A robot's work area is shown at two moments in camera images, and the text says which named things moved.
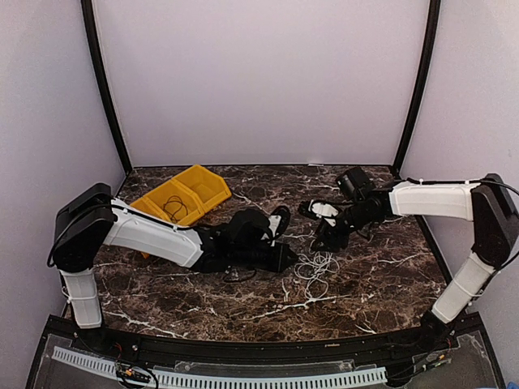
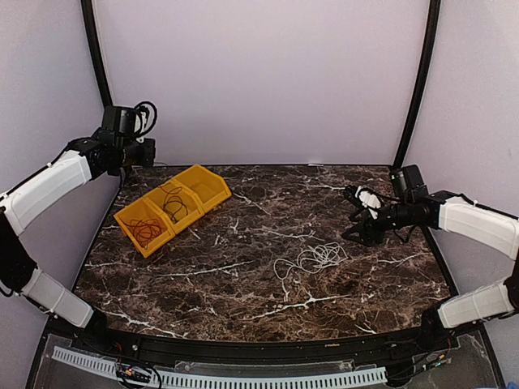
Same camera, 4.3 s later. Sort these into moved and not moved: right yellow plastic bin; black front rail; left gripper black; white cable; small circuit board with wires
Moved: left gripper black; white cable
Not moved: small circuit board with wires; right yellow plastic bin; black front rail
